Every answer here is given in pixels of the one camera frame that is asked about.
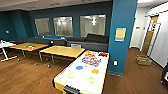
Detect green disc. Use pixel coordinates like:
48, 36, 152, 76
88, 76, 97, 84

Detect grey white box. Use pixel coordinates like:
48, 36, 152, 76
70, 43, 83, 49

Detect red black box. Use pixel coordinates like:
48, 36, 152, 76
98, 52, 110, 58

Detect blue disc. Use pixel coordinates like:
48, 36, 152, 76
75, 65, 84, 71

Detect yellow wooden table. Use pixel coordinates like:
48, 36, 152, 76
9, 42, 50, 61
39, 45, 86, 68

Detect interior glass window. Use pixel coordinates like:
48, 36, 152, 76
79, 13, 108, 38
53, 16, 74, 37
34, 17, 53, 37

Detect orange disc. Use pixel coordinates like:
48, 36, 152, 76
91, 68, 100, 75

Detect yellow white air hockey table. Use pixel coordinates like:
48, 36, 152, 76
53, 49, 110, 94

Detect dark low sofa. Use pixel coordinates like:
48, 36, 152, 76
13, 37, 68, 47

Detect small orange item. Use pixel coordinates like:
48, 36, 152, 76
26, 45, 36, 51

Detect cardboard box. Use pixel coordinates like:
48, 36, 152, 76
134, 54, 153, 67

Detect light wooden door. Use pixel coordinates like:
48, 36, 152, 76
141, 14, 159, 56

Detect small white table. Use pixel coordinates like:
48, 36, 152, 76
0, 40, 18, 63

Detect black wheeled cart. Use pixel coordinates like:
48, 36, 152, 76
160, 61, 168, 86

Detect round white wall outlet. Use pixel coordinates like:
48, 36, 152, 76
113, 59, 119, 67

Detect yellow framed wall sign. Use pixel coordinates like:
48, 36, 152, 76
114, 27, 127, 43

